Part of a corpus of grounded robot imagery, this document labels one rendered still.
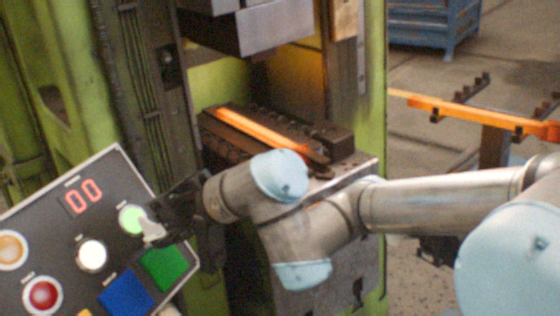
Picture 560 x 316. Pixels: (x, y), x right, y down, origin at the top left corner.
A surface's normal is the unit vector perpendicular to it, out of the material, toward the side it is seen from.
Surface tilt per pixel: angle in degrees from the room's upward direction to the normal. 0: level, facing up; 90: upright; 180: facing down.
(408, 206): 68
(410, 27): 90
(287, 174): 60
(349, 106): 90
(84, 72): 90
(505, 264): 84
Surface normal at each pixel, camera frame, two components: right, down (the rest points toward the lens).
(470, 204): -0.85, 0.03
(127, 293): 0.72, -0.31
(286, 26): 0.61, 0.33
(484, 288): -0.83, 0.25
